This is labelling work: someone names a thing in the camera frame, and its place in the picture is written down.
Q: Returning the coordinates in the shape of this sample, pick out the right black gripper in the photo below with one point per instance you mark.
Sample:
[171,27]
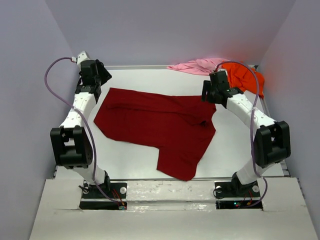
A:
[206,90]

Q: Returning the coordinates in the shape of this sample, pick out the dark red t shirt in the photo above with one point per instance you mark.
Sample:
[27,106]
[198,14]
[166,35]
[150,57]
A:
[180,127]

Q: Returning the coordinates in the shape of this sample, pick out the orange t shirt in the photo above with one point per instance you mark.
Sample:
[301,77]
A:
[240,77]

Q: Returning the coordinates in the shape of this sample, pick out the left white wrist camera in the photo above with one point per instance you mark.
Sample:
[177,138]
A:
[82,56]

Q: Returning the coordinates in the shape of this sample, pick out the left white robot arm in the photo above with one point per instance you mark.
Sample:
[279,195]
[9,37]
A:
[73,142]

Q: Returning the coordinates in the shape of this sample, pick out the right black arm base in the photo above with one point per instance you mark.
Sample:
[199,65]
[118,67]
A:
[232,195]

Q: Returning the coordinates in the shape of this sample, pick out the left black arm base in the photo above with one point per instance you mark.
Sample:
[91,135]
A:
[111,196]

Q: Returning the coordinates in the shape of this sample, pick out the pink t shirt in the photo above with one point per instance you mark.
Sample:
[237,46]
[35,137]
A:
[201,67]

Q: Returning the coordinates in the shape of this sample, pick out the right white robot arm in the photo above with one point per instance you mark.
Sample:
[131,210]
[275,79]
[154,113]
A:
[270,140]

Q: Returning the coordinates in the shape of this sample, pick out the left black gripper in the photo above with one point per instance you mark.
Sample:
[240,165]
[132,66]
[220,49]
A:
[105,74]

